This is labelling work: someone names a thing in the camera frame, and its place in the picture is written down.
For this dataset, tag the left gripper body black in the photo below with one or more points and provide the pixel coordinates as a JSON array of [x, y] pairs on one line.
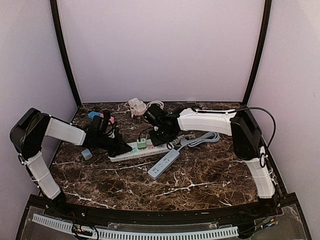
[[110, 145]]

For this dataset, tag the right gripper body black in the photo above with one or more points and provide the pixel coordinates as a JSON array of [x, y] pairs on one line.
[[162, 137]]

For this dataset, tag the white multicolour power strip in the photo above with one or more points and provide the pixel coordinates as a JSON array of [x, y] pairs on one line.
[[140, 153]]

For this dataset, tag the grey-blue charger cube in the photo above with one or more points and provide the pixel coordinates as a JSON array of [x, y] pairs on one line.
[[86, 154]]

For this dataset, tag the blue power strip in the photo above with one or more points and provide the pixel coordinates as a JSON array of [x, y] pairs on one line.
[[163, 164]]

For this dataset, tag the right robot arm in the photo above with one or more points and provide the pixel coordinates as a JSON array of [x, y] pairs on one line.
[[240, 124]]

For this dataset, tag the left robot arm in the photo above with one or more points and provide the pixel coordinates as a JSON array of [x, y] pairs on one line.
[[28, 137]]

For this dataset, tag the black plug on hub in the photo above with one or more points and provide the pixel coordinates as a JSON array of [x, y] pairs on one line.
[[106, 117]]

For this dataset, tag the pink white round socket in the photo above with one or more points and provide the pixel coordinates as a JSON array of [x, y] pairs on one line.
[[137, 107]]

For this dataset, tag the blue plug on hub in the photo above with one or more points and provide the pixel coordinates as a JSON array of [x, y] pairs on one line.
[[92, 114]]

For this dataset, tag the green USB charger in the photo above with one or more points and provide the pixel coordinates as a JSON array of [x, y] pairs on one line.
[[141, 144]]

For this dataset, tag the pink triangular power hub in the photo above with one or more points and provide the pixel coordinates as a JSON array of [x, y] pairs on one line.
[[111, 119]]

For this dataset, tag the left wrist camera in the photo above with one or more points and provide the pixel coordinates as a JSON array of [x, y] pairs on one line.
[[99, 124]]

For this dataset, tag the white slotted cable duct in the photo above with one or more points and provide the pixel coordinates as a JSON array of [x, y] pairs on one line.
[[122, 231]]

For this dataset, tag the left black frame post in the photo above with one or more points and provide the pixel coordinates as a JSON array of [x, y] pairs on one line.
[[63, 52]]

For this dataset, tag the black frame post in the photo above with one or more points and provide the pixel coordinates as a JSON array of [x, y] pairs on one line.
[[258, 52], [63, 52]]

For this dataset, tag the black front rail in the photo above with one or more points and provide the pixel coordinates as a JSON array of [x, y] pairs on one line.
[[244, 214]]

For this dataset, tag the right black frame post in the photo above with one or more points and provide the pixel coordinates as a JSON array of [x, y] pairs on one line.
[[258, 52]]

